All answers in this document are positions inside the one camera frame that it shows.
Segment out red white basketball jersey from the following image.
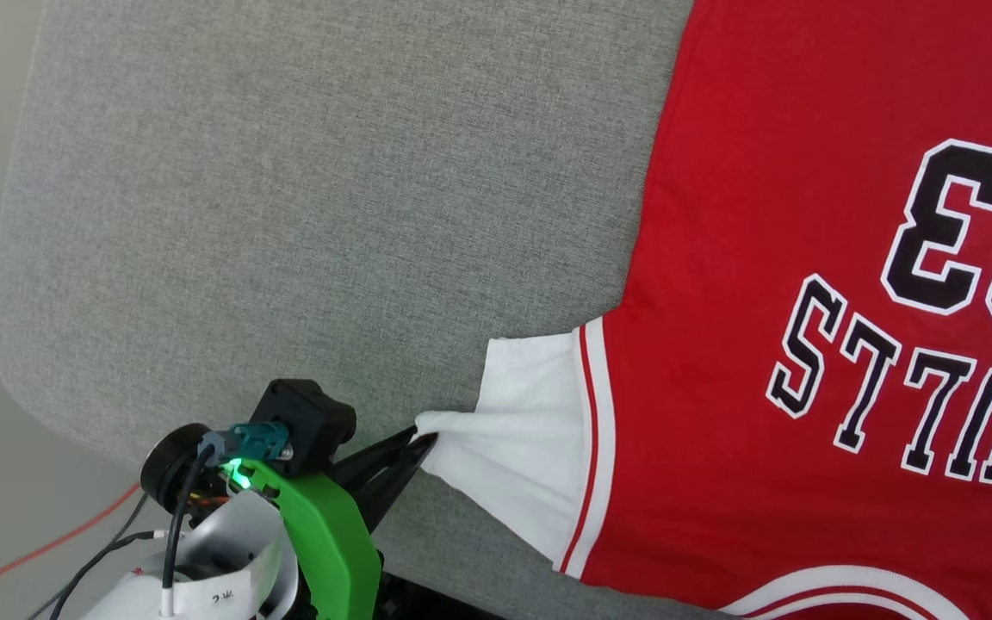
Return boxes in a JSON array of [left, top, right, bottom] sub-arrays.
[[414, 0, 992, 620]]

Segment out black left camera cable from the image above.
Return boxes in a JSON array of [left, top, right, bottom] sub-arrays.
[[160, 441, 218, 617]]

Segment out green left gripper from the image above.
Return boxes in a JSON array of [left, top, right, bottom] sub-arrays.
[[238, 426, 438, 620]]

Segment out grey fabric sofa cushion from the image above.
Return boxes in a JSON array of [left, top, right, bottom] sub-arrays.
[[0, 0, 721, 620]]

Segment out orange floor cable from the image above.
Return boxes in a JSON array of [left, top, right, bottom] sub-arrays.
[[0, 482, 142, 609]]

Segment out grey floor cable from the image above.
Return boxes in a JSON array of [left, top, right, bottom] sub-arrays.
[[27, 491, 163, 620]]

